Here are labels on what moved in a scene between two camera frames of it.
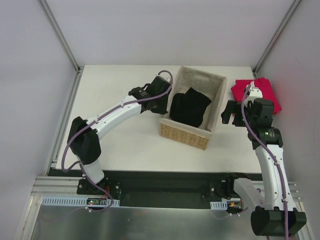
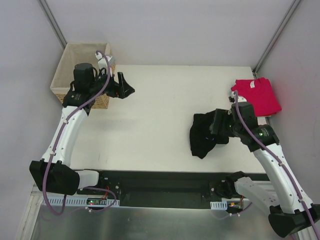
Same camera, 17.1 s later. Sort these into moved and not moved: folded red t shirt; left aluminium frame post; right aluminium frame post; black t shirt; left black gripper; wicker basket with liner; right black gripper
Moved: left black gripper; right black gripper; black t shirt; wicker basket with liner
Not moved: left aluminium frame post; right aluminium frame post; folded red t shirt
